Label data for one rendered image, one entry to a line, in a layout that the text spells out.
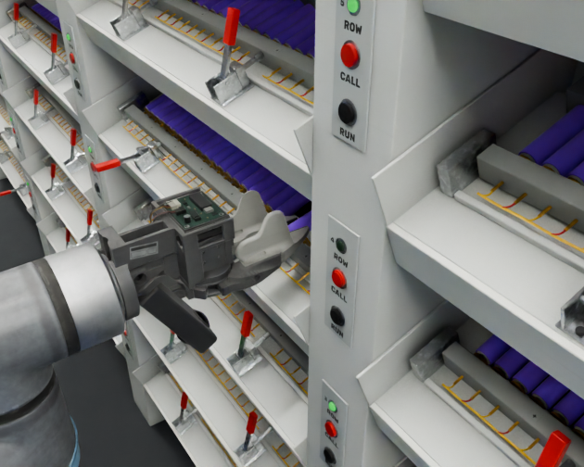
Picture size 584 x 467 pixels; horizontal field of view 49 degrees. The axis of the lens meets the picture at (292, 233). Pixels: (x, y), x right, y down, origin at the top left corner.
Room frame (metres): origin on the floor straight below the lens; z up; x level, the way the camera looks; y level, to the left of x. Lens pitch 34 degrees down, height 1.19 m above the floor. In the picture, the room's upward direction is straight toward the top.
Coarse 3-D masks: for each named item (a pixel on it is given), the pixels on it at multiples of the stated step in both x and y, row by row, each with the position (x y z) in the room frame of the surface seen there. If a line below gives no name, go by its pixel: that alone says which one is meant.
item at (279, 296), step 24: (120, 96) 1.01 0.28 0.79; (144, 96) 1.02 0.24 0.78; (96, 120) 0.99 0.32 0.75; (120, 120) 1.01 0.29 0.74; (120, 144) 0.94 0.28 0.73; (144, 144) 0.92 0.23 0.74; (168, 168) 0.84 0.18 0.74; (168, 192) 0.79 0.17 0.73; (264, 288) 0.57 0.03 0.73; (288, 288) 0.57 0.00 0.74; (288, 312) 0.53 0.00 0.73
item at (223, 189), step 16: (128, 112) 0.98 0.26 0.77; (144, 128) 0.93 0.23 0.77; (160, 128) 0.91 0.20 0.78; (176, 144) 0.86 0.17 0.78; (160, 160) 0.85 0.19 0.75; (176, 160) 0.84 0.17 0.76; (192, 160) 0.81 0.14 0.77; (208, 176) 0.76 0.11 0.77; (224, 192) 0.72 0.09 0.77; (240, 192) 0.71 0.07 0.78; (304, 256) 0.58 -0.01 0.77; (304, 288) 0.55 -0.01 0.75
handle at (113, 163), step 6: (138, 150) 0.86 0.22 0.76; (132, 156) 0.86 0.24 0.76; (138, 156) 0.86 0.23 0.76; (102, 162) 0.83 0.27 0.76; (108, 162) 0.83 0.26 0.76; (114, 162) 0.83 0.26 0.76; (120, 162) 0.84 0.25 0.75; (96, 168) 0.82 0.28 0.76; (102, 168) 0.82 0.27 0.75; (108, 168) 0.83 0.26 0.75
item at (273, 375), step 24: (144, 192) 1.02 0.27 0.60; (120, 216) 0.99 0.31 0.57; (144, 216) 1.00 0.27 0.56; (216, 312) 0.75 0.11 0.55; (240, 312) 0.73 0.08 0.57; (264, 312) 0.70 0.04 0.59; (240, 336) 0.69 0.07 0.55; (264, 336) 0.66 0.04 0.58; (288, 336) 0.65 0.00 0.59; (240, 360) 0.63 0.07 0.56; (264, 360) 0.65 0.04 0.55; (288, 360) 0.63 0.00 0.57; (240, 384) 0.62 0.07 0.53; (264, 384) 0.61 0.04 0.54; (288, 384) 0.60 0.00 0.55; (264, 408) 0.57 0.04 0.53; (288, 408) 0.57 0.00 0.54; (288, 432) 0.53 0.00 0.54
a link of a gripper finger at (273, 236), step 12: (276, 216) 0.54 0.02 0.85; (264, 228) 0.53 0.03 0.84; (276, 228) 0.54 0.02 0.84; (300, 228) 0.58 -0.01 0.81; (252, 240) 0.53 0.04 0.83; (264, 240) 0.53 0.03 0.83; (276, 240) 0.54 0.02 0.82; (288, 240) 0.55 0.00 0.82; (300, 240) 0.56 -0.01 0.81; (240, 252) 0.52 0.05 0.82; (252, 252) 0.52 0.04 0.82; (264, 252) 0.53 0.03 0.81; (276, 252) 0.53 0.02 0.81; (288, 252) 0.54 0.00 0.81
